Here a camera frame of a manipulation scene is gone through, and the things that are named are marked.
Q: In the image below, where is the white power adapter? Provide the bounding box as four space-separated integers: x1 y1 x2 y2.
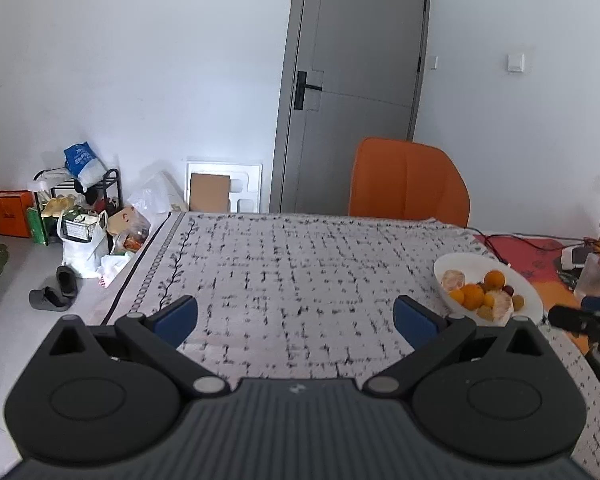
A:
560 245 595 271

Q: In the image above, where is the red orange table mat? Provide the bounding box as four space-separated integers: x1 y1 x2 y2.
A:
474 230 600 310

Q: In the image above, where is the black door handle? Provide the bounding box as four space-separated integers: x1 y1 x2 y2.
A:
292 70 323 110

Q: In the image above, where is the clear plastic bag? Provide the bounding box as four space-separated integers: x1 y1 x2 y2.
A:
128 171 188 224

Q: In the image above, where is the pomelo piece back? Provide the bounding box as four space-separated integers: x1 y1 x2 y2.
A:
441 270 466 294

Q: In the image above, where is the small mandarin front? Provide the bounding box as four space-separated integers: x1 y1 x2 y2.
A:
449 288 464 306

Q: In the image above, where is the dark slipper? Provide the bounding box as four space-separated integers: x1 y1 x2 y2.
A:
29 286 72 312
56 266 79 299

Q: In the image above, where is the white ceramic bowl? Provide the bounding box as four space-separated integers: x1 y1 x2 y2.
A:
433 252 544 326

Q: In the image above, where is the green-brown kiwi back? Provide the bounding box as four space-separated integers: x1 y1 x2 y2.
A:
512 295 525 311

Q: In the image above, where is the black cable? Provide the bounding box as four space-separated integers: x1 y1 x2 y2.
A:
471 228 600 267

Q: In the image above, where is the orange gift box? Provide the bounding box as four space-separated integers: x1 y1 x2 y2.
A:
0 190 33 238

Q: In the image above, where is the small mandarin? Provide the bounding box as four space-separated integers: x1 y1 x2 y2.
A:
449 288 464 306
483 292 495 309

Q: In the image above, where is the green-brown kiwi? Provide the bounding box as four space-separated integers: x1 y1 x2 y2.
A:
512 295 525 311
476 304 495 322

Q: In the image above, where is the black metal rack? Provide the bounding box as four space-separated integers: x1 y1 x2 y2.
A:
28 168 122 246

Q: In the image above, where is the white foam packaging with cardboard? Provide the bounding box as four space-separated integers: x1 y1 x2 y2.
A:
185 162 262 214

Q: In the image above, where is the white wall switch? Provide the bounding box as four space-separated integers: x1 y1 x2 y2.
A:
507 53 525 74

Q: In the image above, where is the large orange front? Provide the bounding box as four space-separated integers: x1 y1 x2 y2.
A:
460 283 485 311

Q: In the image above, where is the grey door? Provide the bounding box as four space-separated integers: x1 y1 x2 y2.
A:
269 0 430 214

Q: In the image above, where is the white shopping bag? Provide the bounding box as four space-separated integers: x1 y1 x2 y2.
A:
56 211 109 280

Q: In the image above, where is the clear plastic cup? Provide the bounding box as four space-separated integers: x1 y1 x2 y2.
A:
574 252 600 301

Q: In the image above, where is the green-brown kiwi front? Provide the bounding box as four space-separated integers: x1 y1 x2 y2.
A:
476 304 495 322

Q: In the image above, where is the patterned white tablecloth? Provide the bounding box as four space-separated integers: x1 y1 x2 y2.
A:
86 210 600 476

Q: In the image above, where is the blue white plastic bag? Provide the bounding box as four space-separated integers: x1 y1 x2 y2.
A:
64 142 107 190

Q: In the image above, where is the large orange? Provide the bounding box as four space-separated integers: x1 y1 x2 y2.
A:
483 270 506 292
460 283 485 311

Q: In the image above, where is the green box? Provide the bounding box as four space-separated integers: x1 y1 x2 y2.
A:
26 207 48 246

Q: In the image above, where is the orange chair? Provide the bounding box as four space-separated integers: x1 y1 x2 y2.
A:
349 138 470 228

